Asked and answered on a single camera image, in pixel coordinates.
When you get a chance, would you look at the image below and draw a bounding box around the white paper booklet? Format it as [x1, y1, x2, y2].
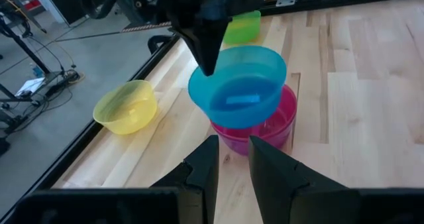
[14, 77, 47, 97]

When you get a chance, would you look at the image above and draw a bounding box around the black frame clamp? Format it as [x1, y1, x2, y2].
[146, 34, 174, 55]

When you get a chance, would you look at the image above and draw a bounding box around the purple translucent plastic bowl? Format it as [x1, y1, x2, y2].
[210, 84, 298, 157]

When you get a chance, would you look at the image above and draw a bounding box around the teal translucent plastic bowl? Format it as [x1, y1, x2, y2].
[187, 44, 288, 130]

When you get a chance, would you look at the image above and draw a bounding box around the yellow translucent plastic bowl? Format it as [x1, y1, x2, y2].
[92, 80, 158, 136]

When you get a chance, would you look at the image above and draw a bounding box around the black cabinet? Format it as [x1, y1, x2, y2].
[40, 0, 87, 25]

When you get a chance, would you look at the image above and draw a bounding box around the green translucent plastic bowl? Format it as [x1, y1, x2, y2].
[222, 10, 262, 46]

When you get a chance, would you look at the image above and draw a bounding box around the striped floor cable cover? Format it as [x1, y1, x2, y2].
[121, 21, 172, 34]

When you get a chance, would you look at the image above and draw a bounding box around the pink translucent plastic bowl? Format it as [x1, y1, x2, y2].
[213, 84, 297, 142]

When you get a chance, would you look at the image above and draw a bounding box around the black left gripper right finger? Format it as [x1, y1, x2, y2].
[248, 135, 361, 224]

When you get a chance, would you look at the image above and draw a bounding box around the red storage bin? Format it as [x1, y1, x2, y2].
[23, 0, 43, 12]

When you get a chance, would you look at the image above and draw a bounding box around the black power strip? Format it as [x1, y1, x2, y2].
[44, 69, 81, 97]

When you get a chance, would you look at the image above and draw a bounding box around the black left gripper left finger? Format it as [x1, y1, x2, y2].
[150, 134, 220, 224]

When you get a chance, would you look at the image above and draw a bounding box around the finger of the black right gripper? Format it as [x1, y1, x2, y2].
[197, 15, 233, 78]
[171, 21, 209, 78]

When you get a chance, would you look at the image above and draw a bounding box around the black tripod stand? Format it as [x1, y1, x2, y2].
[0, 11, 80, 136]

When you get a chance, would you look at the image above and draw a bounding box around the small water bottle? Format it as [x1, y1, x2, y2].
[31, 63, 44, 80]

